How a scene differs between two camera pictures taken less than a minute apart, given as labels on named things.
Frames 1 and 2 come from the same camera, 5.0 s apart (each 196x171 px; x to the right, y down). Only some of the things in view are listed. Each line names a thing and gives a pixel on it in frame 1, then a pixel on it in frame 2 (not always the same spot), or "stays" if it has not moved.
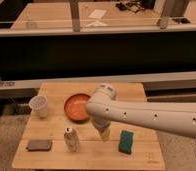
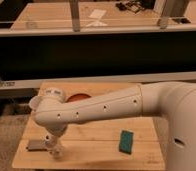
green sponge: x=126 y=141 stays
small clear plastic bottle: x=72 y=139 → x=58 y=151
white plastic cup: x=39 y=104 stays
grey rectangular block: x=38 y=145 stays
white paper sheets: x=97 y=13 stays
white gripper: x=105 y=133 → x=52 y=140
